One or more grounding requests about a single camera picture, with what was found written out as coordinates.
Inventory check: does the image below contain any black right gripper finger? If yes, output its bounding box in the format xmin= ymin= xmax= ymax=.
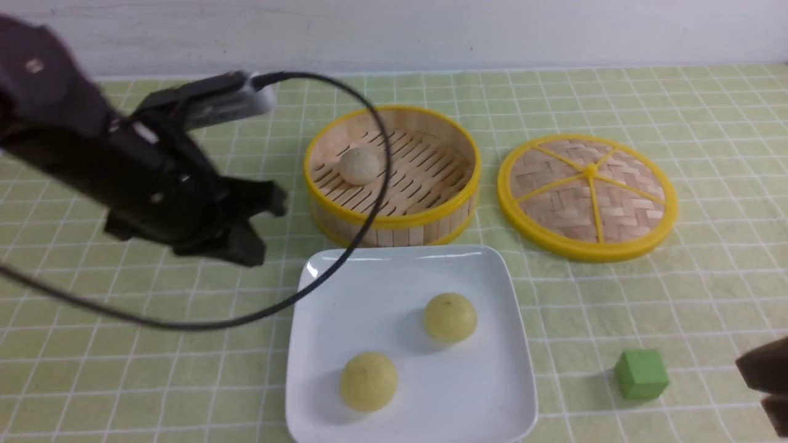
xmin=736 ymin=337 xmax=787 ymax=394

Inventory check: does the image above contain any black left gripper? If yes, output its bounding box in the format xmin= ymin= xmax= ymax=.
xmin=104 ymin=92 xmax=287 ymax=268

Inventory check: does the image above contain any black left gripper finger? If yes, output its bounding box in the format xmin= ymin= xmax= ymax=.
xmin=761 ymin=395 xmax=788 ymax=437

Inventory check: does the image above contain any pale beige steamed bun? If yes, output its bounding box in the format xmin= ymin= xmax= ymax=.
xmin=338 ymin=148 xmax=382 ymax=187

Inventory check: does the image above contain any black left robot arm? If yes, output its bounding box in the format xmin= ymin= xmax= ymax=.
xmin=2 ymin=16 xmax=786 ymax=442

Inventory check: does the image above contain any yellow steamed bun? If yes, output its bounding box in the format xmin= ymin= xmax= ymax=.
xmin=339 ymin=351 xmax=398 ymax=413
xmin=423 ymin=292 xmax=478 ymax=344

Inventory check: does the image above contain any white square plate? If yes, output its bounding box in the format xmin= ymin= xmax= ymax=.
xmin=285 ymin=244 xmax=538 ymax=442

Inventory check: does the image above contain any green wooden cube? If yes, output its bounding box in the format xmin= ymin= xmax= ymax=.
xmin=614 ymin=349 xmax=670 ymax=401

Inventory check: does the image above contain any green checkered tablecloth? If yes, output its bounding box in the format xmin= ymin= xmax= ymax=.
xmin=1 ymin=65 xmax=787 ymax=442

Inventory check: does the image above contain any yellow-rimmed bamboo steamer basket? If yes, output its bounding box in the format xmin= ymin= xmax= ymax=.
xmin=304 ymin=105 xmax=482 ymax=247

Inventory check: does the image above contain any yellow-rimmed bamboo steamer lid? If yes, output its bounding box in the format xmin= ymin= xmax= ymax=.
xmin=496 ymin=134 xmax=679 ymax=263

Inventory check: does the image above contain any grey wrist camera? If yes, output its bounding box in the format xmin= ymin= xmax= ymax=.
xmin=134 ymin=71 xmax=276 ymax=130

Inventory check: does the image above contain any black camera cable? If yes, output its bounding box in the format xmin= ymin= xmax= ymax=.
xmin=0 ymin=72 xmax=393 ymax=331

